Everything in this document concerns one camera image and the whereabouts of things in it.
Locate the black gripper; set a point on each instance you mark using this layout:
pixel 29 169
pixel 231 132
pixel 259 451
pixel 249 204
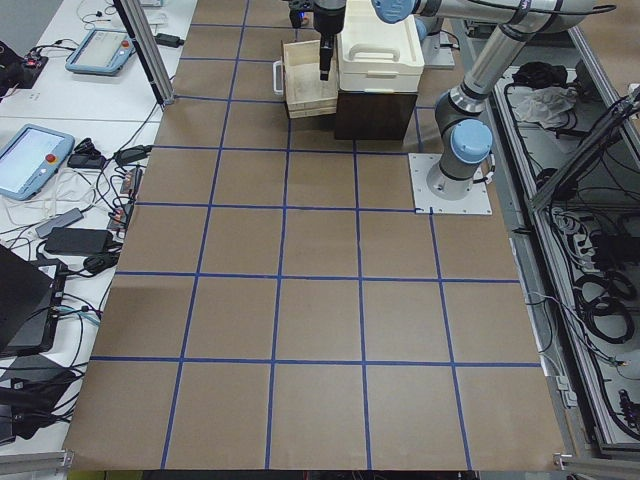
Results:
pixel 327 21

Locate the wooden drawer with white handle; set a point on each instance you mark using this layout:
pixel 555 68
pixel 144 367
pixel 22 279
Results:
pixel 296 77

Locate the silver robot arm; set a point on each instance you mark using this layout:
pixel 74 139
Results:
pixel 467 141

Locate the dark brown drawer cabinet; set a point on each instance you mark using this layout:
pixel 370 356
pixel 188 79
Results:
pixel 373 116

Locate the white plastic tray box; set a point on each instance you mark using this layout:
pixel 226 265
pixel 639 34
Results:
pixel 377 57

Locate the blue teach pendant upper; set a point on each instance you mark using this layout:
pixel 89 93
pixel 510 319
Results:
pixel 103 52

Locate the blue teach pendant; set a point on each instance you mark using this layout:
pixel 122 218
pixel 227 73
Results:
pixel 103 52
pixel 31 158

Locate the white crumpled cloth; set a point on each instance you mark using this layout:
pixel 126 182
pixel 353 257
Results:
pixel 548 107

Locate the blue teach pendant lower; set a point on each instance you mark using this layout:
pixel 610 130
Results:
pixel 31 158

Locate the black power adapter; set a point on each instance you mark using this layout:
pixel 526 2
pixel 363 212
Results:
pixel 77 241

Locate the black laptop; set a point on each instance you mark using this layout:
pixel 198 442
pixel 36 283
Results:
pixel 31 292

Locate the aluminium frame post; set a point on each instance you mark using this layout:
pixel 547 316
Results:
pixel 135 22

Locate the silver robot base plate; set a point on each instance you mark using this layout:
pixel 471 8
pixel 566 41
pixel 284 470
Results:
pixel 435 193

